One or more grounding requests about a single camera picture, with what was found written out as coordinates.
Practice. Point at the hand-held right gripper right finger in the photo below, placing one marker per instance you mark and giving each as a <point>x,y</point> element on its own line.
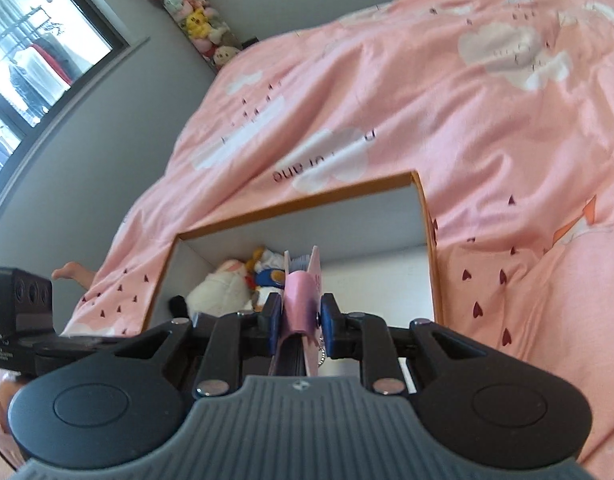
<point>330,325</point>

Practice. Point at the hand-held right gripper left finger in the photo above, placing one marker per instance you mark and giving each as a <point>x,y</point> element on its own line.
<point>270,322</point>

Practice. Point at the pink cloth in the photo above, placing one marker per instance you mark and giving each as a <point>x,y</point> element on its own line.
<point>299,300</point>

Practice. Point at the white cardboard box orange rim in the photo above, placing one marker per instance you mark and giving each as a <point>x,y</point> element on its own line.
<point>337,220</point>

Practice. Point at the duck plush toy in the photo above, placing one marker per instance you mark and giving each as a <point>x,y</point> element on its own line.
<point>267,275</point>

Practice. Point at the white plush toy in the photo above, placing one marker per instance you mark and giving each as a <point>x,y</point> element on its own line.
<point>217,287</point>

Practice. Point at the person's foot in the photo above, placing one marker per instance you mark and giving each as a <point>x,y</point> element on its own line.
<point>72,272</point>

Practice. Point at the small black object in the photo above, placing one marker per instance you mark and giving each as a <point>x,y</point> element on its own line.
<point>178,306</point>

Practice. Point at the pink cloud print blanket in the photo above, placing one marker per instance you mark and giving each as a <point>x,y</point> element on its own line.
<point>387,110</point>

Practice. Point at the window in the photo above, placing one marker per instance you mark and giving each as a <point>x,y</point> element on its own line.
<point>32,50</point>

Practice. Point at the dark nightstand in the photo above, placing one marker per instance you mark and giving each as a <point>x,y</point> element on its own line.
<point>250,42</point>

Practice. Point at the hanging net of plush toys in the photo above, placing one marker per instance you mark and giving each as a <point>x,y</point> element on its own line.
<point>199,20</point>

